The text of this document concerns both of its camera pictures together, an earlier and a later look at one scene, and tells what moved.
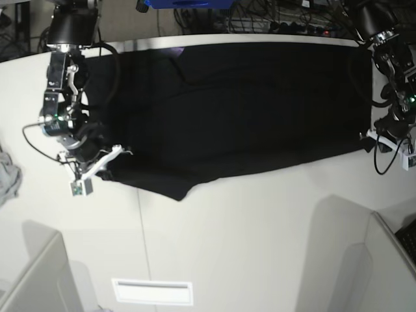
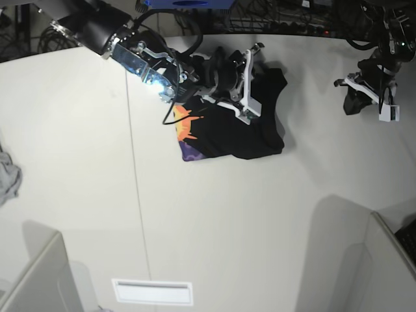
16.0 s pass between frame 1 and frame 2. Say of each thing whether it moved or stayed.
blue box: stayed
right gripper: moved
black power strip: stayed
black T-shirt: moved
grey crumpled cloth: stayed
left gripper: moved
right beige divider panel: stayed
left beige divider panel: stayed
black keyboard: stayed
